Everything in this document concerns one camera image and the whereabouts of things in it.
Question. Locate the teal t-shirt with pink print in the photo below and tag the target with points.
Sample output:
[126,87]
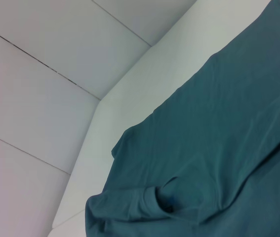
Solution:
[204,135]

